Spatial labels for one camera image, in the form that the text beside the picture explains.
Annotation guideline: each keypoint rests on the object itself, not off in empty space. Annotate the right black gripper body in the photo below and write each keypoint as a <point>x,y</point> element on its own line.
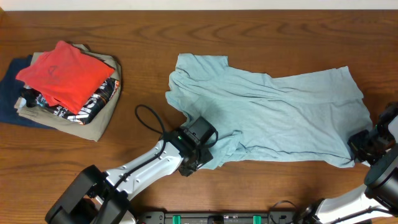
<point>358,142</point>

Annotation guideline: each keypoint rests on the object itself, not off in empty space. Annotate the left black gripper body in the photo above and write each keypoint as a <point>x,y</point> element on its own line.
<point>193,160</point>

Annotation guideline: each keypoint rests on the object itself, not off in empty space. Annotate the light blue t-shirt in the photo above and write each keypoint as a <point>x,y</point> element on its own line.
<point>307,117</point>

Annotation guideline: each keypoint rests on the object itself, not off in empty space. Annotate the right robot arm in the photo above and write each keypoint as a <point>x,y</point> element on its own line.
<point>377,197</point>

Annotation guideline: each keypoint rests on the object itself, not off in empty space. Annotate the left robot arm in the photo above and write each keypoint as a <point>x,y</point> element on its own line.
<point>105,197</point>

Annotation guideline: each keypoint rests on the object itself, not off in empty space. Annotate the khaki folded garment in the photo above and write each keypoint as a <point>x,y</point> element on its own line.
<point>92,120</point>

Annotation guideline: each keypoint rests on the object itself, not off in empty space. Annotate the red folded shirt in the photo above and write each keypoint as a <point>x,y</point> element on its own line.
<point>65,76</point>

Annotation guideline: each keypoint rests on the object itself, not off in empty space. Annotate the navy blue folded garment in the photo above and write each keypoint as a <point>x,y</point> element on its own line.
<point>10,93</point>

